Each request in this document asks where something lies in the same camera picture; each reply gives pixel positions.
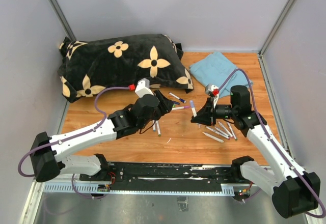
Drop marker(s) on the black floral pillow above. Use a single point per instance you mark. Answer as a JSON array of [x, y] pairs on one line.
[[88, 67]]

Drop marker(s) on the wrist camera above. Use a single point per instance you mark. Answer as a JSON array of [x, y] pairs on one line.
[[143, 88], [213, 92]]

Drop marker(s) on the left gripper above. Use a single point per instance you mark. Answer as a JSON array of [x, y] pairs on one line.
[[165, 105]]

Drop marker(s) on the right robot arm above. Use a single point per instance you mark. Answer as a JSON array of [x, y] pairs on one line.
[[292, 189]]

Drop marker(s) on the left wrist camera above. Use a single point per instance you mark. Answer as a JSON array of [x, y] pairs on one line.
[[143, 88]]

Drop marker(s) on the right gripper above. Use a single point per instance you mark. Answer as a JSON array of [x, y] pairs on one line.
[[207, 115]]

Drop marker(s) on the purple cap marker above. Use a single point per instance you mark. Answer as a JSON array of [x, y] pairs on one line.
[[217, 132]]

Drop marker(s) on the light blue folded cloth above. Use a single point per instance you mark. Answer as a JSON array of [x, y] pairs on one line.
[[215, 69]]

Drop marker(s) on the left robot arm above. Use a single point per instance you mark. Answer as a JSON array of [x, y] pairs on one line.
[[55, 155]]

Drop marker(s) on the magenta cap marker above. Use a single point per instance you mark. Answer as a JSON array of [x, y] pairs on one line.
[[181, 107]]

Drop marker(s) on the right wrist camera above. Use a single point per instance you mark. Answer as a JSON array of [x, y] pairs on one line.
[[213, 92]]

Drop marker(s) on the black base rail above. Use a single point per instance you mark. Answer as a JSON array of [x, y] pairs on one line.
[[166, 177]]

